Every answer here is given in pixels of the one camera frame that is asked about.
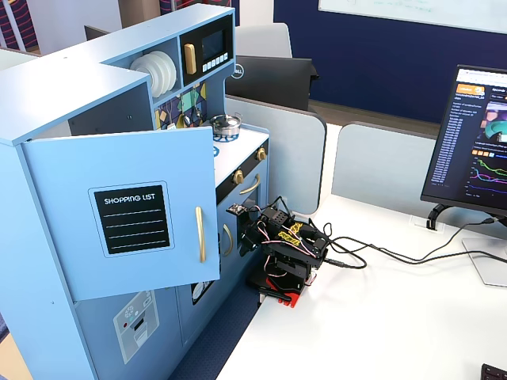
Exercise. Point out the black dell monitor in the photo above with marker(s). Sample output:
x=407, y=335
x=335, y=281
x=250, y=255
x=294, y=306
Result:
x=277, y=83

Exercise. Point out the black toy microwave door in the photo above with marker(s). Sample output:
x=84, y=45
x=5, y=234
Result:
x=212, y=27

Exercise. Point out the silver monitor stand base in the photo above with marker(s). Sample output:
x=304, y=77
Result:
x=483, y=265

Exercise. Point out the grey desk divider panel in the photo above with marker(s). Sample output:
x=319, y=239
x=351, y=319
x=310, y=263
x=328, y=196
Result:
x=293, y=158
x=380, y=162

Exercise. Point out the red arm base mount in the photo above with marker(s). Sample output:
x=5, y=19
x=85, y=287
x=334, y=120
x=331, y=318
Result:
x=287, y=295

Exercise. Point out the blue toy kitchen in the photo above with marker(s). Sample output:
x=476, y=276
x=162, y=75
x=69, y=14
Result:
x=79, y=99

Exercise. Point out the grey office chair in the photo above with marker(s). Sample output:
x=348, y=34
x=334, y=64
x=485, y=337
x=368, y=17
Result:
x=265, y=41

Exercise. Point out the blue fridge door shopping list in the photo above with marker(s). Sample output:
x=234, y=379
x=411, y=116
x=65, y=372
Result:
x=158, y=158

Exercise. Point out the blue burner grate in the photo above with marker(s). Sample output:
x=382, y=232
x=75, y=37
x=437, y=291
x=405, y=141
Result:
x=216, y=151
x=225, y=138

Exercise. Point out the white toy plate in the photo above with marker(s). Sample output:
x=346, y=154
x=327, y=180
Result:
x=165, y=73
x=144, y=77
x=174, y=71

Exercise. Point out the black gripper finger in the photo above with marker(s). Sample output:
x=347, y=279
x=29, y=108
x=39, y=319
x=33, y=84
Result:
x=245, y=245
x=258, y=244

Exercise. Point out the black keyboard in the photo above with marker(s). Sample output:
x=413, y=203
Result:
x=495, y=373

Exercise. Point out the black monitor with lit screen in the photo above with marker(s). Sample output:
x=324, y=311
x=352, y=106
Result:
x=443, y=130

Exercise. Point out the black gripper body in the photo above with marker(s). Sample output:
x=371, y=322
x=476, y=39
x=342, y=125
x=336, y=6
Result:
x=249, y=233

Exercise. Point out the small wrist camera board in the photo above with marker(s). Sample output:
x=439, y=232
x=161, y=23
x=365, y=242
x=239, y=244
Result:
x=236, y=209

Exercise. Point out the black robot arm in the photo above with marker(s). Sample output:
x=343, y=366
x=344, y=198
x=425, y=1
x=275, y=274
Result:
x=293, y=245

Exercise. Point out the white whiteboard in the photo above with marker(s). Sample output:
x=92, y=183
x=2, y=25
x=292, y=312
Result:
x=416, y=12

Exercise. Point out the gold stove knob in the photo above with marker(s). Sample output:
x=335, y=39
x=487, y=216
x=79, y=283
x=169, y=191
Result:
x=238, y=177
x=261, y=153

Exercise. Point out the steel pot with lid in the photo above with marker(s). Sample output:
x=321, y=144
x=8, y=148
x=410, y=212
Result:
x=226, y=124

